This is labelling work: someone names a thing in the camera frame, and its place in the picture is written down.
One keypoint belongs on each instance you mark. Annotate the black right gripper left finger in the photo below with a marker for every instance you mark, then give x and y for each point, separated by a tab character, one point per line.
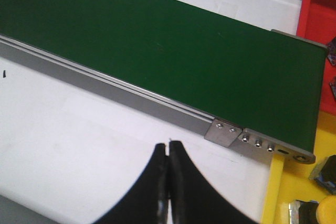
147	200

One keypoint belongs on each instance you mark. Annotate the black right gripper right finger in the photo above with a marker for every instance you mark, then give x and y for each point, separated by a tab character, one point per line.
193	198

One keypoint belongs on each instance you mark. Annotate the yellow mushroom push button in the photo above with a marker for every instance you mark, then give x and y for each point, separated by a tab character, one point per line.
313	211

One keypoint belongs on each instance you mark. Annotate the red mushroom push button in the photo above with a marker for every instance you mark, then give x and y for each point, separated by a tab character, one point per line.
331	46

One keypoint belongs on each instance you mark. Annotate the yellow plastic tray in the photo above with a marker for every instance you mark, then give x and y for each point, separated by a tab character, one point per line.
289	180

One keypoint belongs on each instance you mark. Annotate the green conveyor belt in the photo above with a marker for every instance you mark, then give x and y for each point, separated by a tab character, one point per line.
65	21

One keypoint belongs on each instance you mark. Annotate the red plastic tray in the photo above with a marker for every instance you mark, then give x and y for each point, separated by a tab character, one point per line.
316	24

